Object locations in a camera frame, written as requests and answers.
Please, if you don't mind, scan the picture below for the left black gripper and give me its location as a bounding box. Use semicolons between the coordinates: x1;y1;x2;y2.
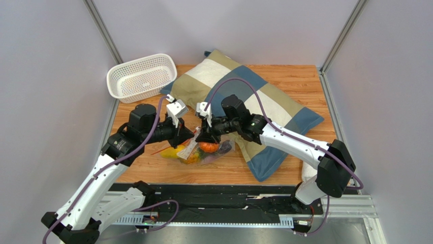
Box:
142;115;195;149

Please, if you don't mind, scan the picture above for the orange fake pumpkin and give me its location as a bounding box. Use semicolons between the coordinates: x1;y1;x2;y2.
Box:
198;142;220;154

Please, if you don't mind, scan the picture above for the clear orange zip bag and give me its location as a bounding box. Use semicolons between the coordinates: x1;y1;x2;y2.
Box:
152;127;235;165

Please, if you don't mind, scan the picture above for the fake pineapple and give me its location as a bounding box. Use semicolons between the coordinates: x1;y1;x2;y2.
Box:
179;149;204;165

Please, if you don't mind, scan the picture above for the yellow fake corn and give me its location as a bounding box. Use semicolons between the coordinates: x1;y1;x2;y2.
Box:
159;145;185;159

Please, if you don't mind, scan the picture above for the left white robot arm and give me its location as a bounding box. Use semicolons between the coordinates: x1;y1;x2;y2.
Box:
41;100;194;243

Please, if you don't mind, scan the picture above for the blue beige checked pillow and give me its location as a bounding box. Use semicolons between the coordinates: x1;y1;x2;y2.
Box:
160;49;325;182

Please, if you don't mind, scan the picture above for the white plastic basket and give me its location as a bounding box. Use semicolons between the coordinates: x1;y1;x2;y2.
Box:
106;53;177;104

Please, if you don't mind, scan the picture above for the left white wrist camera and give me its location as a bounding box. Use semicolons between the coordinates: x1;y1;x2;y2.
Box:
166;95;189;128

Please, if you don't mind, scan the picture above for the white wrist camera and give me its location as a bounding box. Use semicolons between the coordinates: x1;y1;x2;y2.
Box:
166;95;189;128
195;102;212;127

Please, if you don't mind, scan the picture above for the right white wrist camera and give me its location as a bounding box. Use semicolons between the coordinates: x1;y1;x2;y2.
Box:
195;102;212;127

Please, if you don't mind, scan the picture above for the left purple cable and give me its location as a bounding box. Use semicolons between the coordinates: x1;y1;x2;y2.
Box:
42;95;170;244

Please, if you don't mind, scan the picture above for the purple cable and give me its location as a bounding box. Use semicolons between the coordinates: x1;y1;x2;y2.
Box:
42;95;170;244
203;77;364;191

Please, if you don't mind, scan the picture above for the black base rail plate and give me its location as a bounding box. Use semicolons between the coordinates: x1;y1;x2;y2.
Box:
111;182;334;234

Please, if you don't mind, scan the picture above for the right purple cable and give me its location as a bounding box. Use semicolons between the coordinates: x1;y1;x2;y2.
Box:
203;77;364;191

